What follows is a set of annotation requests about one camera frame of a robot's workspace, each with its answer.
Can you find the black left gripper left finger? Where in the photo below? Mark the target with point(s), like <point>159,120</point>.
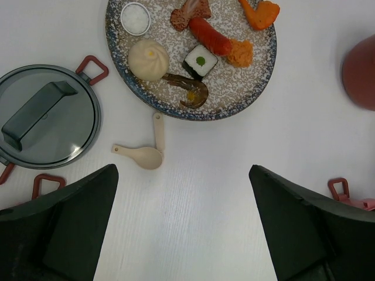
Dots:
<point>59,236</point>

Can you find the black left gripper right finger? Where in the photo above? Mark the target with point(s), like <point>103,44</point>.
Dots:
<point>311,236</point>

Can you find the dark red lunch container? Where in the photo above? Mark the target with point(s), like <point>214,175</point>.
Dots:
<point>358,73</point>

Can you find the orange shredded food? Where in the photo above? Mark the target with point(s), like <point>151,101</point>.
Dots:
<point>241,54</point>

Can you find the sushi roll piece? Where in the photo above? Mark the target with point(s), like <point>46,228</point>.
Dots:
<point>199,62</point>

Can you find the orange fried chicken piece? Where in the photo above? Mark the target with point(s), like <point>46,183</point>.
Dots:
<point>263,16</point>

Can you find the pink lunch container left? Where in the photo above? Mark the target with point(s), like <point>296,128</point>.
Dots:
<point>39,185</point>

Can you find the grey glass pot lid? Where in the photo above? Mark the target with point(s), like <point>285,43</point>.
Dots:
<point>50,115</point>

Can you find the brown shrimp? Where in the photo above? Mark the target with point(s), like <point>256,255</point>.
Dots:
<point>197,91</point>

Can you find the white steamed bun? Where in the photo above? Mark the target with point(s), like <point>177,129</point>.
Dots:
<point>148,60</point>

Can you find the speckled ceramic plate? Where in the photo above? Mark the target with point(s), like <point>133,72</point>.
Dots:
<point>231,89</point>

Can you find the red sausage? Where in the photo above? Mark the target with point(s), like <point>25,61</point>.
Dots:
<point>209,37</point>

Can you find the small white rice bowl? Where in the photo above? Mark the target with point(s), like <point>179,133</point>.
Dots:
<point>135,19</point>

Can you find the brown meat slice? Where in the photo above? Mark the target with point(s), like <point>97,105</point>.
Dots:
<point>190,9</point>

